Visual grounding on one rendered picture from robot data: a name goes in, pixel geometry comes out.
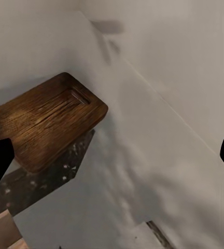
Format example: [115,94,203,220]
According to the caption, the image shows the cutting board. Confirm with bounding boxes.
[0,72,109,173]

